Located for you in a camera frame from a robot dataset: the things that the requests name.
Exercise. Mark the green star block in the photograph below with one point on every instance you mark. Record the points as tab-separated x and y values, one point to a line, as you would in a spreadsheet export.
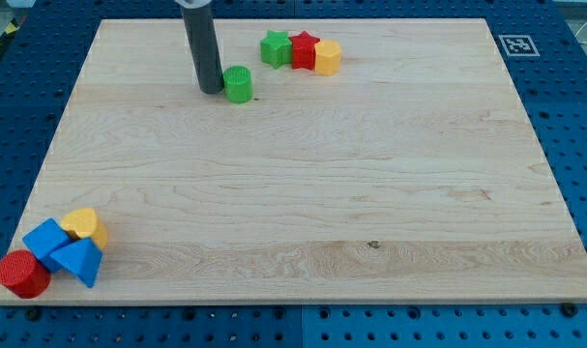
276	49

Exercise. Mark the red star block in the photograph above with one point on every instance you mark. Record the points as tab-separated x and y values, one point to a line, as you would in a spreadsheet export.
303	50

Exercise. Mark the green cylinder block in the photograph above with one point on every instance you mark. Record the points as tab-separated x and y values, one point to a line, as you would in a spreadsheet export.
238	84

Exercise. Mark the wooden board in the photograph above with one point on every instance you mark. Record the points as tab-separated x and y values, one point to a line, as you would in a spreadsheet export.
412	176

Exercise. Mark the yellow hexagon block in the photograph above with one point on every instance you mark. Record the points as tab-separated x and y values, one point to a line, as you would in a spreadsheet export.
327	57

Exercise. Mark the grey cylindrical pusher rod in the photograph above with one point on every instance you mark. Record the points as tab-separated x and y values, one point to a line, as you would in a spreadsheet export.
202	38

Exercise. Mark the yellow heart block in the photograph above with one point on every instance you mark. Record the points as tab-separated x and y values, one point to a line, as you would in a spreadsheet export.
85	223

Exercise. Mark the blue triangle block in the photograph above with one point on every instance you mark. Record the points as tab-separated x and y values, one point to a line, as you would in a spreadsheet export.
81	259

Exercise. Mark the blue cube block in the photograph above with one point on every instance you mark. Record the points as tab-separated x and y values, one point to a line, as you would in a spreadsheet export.
44	239

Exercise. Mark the white fiducial marker tag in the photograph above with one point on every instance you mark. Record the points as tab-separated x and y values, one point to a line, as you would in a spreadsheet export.
518	45

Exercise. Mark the red cylinder block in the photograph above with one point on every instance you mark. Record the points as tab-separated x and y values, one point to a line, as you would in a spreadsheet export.
23	274

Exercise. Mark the yellow black hazard tape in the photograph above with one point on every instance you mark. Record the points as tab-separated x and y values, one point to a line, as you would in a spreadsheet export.
8	35

